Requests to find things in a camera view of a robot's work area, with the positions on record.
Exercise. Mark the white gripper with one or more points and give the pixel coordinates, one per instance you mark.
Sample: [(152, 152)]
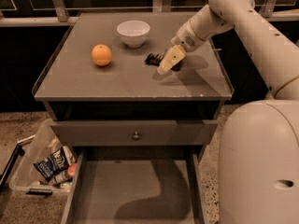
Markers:
[(184, 40)]

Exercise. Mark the black rxbar chocolate bar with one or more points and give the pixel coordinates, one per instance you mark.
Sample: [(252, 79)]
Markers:
[(155, 59)]

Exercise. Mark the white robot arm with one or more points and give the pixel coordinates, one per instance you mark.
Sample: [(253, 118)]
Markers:
[(259, 146)]

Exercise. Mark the grey drawer cabinet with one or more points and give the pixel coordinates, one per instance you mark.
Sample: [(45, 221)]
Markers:
[(73, 88)]

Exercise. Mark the round metal drawer knob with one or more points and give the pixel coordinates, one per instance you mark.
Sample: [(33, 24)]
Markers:
[(136, 136)]

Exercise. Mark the grey top drawer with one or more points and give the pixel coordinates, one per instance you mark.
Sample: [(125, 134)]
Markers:
[(118, 133)]

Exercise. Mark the grey open middle drawer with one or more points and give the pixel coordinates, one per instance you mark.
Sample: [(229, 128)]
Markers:
[(136, 185)]

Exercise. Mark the white ceramic bowl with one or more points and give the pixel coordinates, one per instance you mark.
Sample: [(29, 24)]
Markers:
[(133, 33)]

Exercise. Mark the orange fruit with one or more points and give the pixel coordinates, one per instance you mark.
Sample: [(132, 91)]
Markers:
[(101, 55)]

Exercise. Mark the blue kettle chips bag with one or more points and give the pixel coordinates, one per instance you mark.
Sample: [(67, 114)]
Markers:
[(52, 165)]

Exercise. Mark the clear plastic storage bin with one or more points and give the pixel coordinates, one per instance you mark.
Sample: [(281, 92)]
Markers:
[(27, 178)]

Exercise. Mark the metal railing frame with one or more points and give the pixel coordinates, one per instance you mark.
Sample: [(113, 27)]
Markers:
[(65, 12)]

